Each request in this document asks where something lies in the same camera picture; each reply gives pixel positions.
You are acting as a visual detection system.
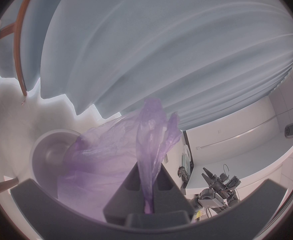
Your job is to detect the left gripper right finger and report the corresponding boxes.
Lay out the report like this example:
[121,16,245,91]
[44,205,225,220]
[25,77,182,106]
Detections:
[153,164,195,221]

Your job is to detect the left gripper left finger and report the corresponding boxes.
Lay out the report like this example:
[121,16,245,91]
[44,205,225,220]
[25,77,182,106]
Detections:
[103,162,145,224]

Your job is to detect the wooden chair white cushions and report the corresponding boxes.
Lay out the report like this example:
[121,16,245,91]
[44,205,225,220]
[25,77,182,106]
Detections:
[0,0,40,196]

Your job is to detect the white trash bin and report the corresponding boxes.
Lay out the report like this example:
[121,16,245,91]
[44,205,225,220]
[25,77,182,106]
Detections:
[29,129,82,200]

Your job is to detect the crumpled black plastic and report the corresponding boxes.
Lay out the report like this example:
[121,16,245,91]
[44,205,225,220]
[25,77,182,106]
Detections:
[178,166,189,182]

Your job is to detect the purple plastic bag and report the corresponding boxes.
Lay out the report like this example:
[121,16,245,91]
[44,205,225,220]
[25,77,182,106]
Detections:
[58,97,182,214]

